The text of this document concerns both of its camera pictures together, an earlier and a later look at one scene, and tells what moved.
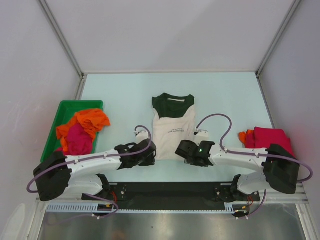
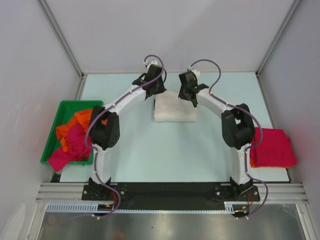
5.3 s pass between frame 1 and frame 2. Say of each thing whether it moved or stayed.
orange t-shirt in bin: stayed
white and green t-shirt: moved
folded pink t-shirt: stayed
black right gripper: moved
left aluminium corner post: stayed
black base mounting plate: stayed
